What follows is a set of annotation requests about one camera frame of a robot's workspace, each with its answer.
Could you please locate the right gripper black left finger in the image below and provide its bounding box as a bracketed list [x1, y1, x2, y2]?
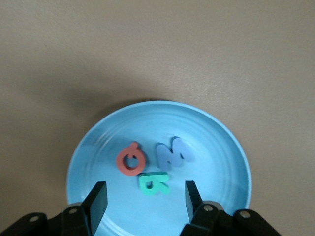
[0, 181, 108, 236]

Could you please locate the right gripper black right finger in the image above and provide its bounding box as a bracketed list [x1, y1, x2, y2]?
[181, 180, 281, 236]

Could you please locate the teal foam capital R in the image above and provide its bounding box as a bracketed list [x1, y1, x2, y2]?
[138, 171, 171, 197]

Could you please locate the red foam capital Q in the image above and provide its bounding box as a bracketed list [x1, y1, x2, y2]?
[116, 141, 147, 177]

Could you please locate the blue foam capital W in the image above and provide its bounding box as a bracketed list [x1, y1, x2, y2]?
[155, 136, 197, 171]

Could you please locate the blue plate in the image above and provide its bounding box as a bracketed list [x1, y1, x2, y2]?
[66, 100, 252, 236]

